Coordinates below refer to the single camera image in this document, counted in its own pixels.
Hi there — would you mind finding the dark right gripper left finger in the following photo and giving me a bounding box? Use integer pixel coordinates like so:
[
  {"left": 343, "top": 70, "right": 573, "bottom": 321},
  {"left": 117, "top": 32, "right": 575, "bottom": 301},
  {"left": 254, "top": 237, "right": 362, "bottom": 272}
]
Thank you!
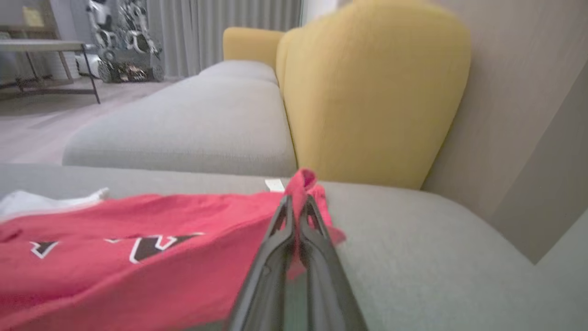
[{"left": 227, "top": 195, "right": 299, "bottom": 331}]

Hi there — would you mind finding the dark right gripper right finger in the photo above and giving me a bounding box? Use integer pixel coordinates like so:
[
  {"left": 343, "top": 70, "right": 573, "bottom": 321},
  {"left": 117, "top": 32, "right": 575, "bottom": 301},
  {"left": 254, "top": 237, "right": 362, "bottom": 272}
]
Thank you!
[{"left": 299, "top": 195, "right": 368, "bottom": 331}]

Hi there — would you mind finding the red white printed jersey garment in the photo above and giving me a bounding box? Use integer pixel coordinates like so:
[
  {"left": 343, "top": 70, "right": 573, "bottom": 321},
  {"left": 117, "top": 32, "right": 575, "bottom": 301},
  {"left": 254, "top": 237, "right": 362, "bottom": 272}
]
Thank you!
[{"left": 0, "top": 169, "right": 346, "bottom": 331}]

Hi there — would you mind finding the large grey sofa ottoman seat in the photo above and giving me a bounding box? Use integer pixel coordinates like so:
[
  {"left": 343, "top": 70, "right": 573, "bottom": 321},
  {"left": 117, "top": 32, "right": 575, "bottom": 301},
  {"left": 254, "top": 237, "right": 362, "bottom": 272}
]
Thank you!
[{"left": 0, "top": 163, "right": 588, "bottom": 331}]

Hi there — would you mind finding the grey sofa seat cushion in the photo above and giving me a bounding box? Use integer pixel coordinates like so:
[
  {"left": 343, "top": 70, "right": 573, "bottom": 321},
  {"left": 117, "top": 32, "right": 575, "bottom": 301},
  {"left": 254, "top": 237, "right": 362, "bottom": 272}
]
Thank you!
[
  {"left": 198, "top": 60, "right": 279, "bottom": 86},
  {"left": 62, "top": 76, "right": 298, "bottom": 177}
]

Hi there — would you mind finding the yellow sofa backrest cushion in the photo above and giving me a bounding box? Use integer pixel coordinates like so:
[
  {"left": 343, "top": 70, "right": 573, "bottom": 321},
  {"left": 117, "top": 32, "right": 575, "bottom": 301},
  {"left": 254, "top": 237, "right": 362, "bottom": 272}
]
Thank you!
[
  {"left": 223, "top": 27, "right": 286, "bottom": 70},
  {"left": 276, "top": 0, "right": 472, "bottom": 190}
]

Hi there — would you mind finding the grey pleated curtain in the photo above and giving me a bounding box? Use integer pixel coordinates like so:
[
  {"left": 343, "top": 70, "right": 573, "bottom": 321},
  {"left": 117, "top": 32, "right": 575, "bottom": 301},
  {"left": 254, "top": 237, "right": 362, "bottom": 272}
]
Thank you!
[{"left": 147, "top": 0, "right": 304, "bottom": 78}]

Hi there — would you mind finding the white black wheeled robot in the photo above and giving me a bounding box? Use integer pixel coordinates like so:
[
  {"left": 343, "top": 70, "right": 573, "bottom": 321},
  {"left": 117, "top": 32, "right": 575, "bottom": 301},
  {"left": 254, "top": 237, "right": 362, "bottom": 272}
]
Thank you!
[{"left": 86, "top": 0, "right": 165, "bottom": 84}]

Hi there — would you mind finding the grey top metal leg table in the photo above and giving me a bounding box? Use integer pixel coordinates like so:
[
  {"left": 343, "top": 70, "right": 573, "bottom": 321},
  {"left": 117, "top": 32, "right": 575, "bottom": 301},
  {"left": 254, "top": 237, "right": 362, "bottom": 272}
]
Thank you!
[{"left": 0, "top": 39, "right": 102, "bottom": 104}]

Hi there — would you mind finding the wooden shelf rack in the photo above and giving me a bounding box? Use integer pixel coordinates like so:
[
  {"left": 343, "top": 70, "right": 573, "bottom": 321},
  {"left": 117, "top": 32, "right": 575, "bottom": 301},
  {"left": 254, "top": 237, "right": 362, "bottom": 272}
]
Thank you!
[{"left": 18, "top": 0, "right": 76, "bottom": 83}]

